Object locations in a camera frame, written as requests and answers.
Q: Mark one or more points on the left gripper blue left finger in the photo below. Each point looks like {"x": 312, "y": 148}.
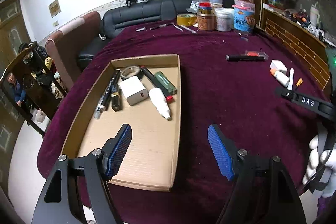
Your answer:
{"x": 60, "y": 201}

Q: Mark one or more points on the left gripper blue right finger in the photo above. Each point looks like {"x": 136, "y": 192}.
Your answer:
{"x": 263, "y": 189}

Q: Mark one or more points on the silver black small marker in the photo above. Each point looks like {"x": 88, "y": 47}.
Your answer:
{"x": 99, "y": 110}

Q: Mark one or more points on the black gold lipstick tube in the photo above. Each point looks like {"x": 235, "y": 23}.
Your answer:
{"x": 115, "y": 101}

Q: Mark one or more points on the long black marker pen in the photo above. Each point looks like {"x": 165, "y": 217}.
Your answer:
{"x": 238, "y": 58}

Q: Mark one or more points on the white charger cube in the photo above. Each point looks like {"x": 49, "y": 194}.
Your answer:
{"x": 133, "y": 90}

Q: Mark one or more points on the white glue bottle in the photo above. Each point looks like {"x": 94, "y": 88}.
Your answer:
{"x": 159, "y": 101}

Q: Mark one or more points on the white gloved right hand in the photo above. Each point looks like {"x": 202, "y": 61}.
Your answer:
{"x": 315, "y": 158}

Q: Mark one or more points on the small orange cap piece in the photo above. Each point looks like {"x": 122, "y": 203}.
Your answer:
{"x": 299, "y": 82}

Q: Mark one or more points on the white stick tube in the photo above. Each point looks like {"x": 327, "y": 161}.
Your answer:
{"x": 291, "y": 78}

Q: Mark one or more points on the white orange cap bottle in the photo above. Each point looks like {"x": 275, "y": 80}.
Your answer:
{"x": 280, "y": 77}

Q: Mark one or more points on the wooden side cabinet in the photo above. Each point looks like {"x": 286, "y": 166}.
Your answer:
{"x": 301, "y": 43}

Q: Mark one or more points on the white small box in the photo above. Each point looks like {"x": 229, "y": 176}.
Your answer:
{"x": 278, "y": 66}

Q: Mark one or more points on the clear packet red item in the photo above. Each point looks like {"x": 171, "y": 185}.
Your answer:
{"x": 256, "y": 54}

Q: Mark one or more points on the black pen white tip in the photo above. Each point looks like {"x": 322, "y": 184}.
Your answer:
{"x": 108, "y": 92}

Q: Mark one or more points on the maroon velvet tablecloth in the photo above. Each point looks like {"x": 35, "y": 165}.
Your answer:
{"x": 238, "y": 97}

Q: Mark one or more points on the person in dark jacket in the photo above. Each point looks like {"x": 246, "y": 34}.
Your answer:
{"x": 19, "y": 92}

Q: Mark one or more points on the shallow cardboard tray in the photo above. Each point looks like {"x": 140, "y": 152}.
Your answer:
{"x": 150, "y": 162}

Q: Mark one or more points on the blue snack canister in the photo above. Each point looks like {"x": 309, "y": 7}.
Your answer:
{"x": 244, "y": 18}

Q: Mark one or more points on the black electrical tape roll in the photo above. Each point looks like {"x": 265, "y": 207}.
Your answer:
{"x": 131, "y": 71}

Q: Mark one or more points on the black marker red cap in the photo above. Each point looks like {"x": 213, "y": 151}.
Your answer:
{"x": 157, "y": 84}

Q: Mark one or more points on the green lighter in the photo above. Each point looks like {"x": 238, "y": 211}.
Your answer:
{"x": 167, "y": 84}

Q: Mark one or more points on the white plastic jar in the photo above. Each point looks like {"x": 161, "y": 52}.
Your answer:
{"x": 224, "y": 19}

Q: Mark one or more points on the brown armchair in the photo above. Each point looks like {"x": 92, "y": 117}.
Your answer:
{"x": 64, "y": 45}

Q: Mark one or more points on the brown patterned jar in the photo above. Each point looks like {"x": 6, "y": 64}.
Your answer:
{"x": 206, "y": 22}

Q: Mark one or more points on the white pen far table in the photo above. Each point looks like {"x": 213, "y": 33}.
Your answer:
{"x": 188, "y": 29}

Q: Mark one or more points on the red blue lid jar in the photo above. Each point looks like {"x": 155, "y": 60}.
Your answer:
{"x": 205, "y": 8}

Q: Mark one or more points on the yellow tape roll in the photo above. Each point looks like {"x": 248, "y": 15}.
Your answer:
{"x": 187, "y": 20}

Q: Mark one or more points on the black leather sofa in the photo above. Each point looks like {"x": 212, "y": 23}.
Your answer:
{"x": 115, "y": 20}

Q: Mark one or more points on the black pen far table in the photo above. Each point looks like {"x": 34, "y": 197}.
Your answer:
{"x": 161, "y": 26}

